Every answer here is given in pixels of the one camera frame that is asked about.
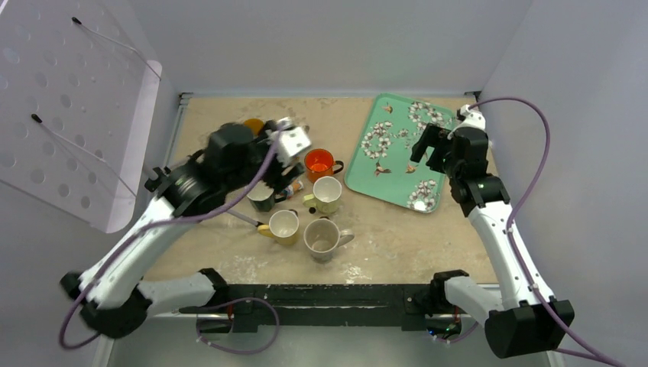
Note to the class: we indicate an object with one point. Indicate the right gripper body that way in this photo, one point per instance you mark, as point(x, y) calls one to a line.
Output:
point(440, 138)

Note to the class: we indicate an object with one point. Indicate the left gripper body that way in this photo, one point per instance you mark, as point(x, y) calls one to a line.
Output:
point(276, 173)

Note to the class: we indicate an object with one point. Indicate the dark teal mug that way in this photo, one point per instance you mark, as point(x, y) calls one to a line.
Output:
point(261, 197)

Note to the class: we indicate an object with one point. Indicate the orange mug black handle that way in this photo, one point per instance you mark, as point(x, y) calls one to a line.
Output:
point(321, 163)

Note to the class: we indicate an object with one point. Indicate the yellow mug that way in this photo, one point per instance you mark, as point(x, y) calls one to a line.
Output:
point(283, 227)

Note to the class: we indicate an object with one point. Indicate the lime green mug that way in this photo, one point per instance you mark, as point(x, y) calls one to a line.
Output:
point(325, 196)

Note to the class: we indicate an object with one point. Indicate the blue mug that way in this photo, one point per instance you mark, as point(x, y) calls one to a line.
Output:
point(256, 126)

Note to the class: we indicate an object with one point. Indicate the beige dragon print mug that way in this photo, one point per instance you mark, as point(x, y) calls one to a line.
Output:
point(323, 237)

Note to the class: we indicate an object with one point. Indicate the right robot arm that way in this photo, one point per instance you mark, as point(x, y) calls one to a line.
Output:
point(526, 317)

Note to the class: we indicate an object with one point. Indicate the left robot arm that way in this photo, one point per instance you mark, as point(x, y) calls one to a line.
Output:
point(112, 297)

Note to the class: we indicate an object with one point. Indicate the ice cream cone toy figure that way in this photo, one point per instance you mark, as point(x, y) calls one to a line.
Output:
point(295, 187)

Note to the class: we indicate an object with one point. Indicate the green floral tray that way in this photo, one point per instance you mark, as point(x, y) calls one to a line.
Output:
point(381, 167)

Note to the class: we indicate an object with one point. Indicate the white perforated panel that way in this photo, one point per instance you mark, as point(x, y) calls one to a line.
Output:
point(77, 102)

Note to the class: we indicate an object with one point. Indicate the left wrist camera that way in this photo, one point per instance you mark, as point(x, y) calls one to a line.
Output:
point(293, 140)

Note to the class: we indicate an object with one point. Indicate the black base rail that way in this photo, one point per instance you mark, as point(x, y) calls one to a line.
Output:
point(248, 313)

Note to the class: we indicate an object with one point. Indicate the aluminium frame rail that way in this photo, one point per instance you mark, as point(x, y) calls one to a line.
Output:
point(167, 316)

